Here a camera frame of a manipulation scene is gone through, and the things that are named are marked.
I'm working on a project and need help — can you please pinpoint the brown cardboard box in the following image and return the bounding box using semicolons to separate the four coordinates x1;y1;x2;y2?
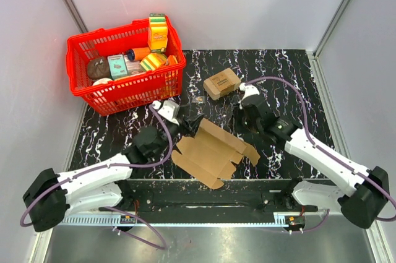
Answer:
171;119;260;189

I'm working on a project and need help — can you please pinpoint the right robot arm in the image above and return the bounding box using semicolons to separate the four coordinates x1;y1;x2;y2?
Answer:
233;95;390;229

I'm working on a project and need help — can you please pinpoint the teal small box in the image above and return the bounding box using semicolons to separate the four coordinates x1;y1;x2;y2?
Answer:
107;54;127;80

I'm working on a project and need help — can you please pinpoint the kitchen scouring pads pack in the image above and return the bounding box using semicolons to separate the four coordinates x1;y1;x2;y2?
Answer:
204;68;241;100

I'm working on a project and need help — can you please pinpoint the orange snack packet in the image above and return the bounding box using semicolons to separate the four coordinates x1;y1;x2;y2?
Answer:
164;55;178;66

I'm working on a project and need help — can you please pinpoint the yellow green striped sponge pack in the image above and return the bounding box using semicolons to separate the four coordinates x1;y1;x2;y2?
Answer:
140;53;167;72

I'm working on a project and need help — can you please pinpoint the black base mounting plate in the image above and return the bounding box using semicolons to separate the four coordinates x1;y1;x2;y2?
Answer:
116;179;317;212

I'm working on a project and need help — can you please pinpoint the pink packaged item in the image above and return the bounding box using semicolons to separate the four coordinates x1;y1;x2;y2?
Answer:
126;61;145;76

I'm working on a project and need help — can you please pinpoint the red plastic shopping basket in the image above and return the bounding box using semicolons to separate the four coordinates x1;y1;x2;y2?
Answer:
66;19;186;116

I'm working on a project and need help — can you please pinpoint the orange cylindrical can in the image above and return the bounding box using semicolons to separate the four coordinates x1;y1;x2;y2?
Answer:
126;47;151;61

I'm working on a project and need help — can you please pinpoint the orange yellow juice carton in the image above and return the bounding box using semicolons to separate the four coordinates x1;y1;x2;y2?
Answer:
148;13;168;53

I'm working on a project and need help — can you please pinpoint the white round item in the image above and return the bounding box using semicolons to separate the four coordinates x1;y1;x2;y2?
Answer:
92;77;113;86

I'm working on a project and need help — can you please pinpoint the brown round bread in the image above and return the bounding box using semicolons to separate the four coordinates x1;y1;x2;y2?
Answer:
86;57;111;80

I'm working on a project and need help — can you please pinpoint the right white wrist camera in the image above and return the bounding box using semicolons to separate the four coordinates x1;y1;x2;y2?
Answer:
239;83;260;104

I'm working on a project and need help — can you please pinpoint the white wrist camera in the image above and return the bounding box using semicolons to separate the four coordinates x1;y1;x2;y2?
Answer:
152;100;180;126
239;83;260;104

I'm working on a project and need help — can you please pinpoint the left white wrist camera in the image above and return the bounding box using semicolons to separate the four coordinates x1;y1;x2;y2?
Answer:
152;100;180;126

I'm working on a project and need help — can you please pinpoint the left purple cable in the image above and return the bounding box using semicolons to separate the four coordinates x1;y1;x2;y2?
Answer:
20;103;174;250

